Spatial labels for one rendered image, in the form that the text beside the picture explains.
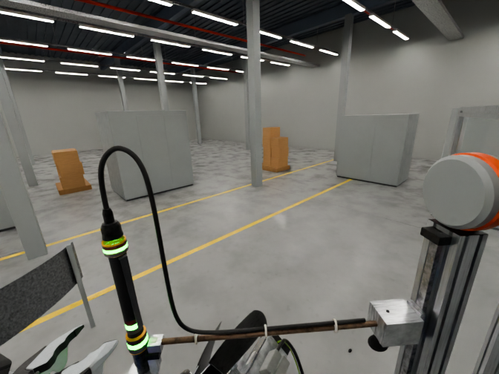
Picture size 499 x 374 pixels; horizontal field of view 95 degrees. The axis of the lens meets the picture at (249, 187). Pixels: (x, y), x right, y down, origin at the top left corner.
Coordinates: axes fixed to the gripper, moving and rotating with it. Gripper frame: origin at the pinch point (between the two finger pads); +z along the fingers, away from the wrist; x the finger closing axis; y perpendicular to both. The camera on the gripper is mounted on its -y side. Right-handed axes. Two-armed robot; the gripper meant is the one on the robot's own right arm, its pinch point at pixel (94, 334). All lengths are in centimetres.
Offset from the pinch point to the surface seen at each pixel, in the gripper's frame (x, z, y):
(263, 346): 18, 47, 52
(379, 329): 53, 31, 12
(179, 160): -394, 524, 84
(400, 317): 57, 32, 8
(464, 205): 64, 33, -20
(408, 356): 62, 36, 24
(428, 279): 62, 36, -1
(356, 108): 108, 1303, -51
